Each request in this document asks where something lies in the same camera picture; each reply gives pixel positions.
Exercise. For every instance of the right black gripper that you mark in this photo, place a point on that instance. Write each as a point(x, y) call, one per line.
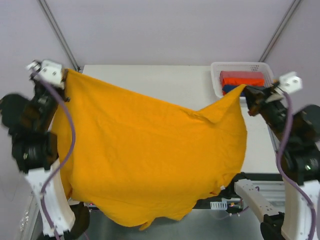
point(256, 99)

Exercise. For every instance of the white plastic basket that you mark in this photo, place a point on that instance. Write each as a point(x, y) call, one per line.
point(217, 67)

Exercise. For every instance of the yellow t shirt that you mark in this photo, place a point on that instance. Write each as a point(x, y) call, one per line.
point(138, 158)

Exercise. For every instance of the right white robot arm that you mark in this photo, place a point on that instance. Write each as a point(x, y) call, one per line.
point(297, 161)

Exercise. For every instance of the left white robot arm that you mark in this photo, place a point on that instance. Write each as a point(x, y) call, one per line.
point(35, 151)

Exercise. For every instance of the orange rolled t shirt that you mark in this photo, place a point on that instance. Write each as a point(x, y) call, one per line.
point(235, 81)

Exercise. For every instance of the blue rolled t shirt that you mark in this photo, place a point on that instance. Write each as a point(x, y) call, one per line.
point(228, 88)

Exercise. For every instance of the pink rolled t shirt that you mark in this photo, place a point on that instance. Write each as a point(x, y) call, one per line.
point(241, 74)

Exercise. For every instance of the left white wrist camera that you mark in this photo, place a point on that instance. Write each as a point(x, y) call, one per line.
point(47, 70)

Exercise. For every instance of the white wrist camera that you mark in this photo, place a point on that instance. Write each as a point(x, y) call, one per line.
point(289, 83)
point(47, 70)

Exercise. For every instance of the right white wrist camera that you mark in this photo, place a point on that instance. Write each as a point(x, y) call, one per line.
point(289, 83)

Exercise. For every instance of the right white cable duct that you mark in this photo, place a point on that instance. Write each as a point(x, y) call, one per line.
point(219, 205)

